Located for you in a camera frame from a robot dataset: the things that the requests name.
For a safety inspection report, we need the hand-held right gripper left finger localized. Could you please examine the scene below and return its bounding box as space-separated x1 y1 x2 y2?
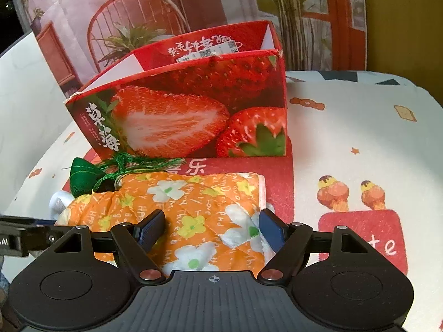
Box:
35 209 167 284

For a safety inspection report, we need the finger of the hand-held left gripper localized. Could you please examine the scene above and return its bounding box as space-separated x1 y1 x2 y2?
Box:
0 214 75 257

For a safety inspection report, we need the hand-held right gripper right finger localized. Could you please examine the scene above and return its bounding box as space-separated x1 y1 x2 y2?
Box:
258 208 388 286

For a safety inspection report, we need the white sock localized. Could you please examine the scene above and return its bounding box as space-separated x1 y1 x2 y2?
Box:
49 190 75 213

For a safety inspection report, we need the orange floral oven mitt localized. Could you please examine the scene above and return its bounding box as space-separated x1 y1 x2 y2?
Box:
55 171 267 277

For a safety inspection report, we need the green tasselled zongzi sachet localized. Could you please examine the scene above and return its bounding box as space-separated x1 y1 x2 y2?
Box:
61 154 189 194

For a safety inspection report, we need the red strawberry print cardboard box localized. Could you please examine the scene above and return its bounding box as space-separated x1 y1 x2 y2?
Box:
63 20 289 161

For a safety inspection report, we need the white marble pattern board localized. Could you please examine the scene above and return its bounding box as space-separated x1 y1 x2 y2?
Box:
0 31 82 211

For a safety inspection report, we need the printed room scene backdrop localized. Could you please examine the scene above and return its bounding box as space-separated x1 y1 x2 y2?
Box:
7 0 368 101

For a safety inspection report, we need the yellow wooden panel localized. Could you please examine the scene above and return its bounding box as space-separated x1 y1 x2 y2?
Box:
362 0 443 106

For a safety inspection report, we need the grey window frame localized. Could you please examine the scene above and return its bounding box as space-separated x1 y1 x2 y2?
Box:
6 0 33 37

